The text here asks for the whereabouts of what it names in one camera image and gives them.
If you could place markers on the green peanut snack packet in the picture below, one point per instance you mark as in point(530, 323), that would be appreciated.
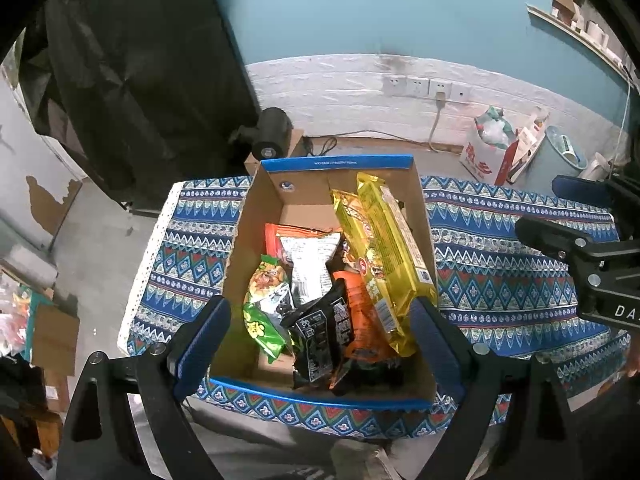
point(265, 285)

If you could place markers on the red white bag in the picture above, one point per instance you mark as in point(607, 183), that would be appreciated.
point(480, 160)

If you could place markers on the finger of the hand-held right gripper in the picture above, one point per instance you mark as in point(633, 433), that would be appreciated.
point(545, 235)
point(575, 185)

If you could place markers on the white window ledge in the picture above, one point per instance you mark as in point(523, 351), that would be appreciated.
point(565, 25)

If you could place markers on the black round device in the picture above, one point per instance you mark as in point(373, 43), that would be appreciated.
point(270, 135)

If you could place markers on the flattened cardboard packaging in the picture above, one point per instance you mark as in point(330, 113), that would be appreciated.
point(530, 140)

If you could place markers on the black white-print snack packet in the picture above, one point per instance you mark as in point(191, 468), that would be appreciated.
point(317, 345)

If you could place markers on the blue cardboard box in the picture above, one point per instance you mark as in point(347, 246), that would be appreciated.
point(300, 195)

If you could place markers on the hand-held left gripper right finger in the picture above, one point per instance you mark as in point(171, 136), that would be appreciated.
point(435, 345)

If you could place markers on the white jar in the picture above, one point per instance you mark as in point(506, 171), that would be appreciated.
point(595, 32)

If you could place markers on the black hanging cloth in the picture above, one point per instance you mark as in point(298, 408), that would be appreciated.
point(140, 75)

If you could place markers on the silver white snack packet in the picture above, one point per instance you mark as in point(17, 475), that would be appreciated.
point(310, 265)

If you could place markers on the long yellow snack packet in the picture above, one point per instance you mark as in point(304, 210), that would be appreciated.
point(395, 270)

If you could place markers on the pile of colourful packaging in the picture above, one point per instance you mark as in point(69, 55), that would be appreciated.
point(15, 310)

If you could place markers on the red orange snack packet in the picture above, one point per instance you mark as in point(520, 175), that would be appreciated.
point(300, 231)

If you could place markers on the large brown cardboard box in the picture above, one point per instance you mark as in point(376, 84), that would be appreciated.
point(55, 335)

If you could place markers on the flat brown cardboard box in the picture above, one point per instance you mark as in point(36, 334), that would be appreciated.
point(56, 391)

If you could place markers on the white wall socket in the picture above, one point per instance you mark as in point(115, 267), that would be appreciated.
point(442, 86)
point(418, 87)
point(395, 85)
point(462, 92)

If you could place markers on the yellow orange snack packet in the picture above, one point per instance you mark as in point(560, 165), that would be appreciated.
point(352, 225)

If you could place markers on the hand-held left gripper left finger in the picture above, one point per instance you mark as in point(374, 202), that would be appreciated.
point(202, 345)

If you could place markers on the plain orange snack packet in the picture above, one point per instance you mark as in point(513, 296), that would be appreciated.
point(365, 320)

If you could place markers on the blue patterned cloth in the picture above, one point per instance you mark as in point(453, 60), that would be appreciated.
point(500, 270)

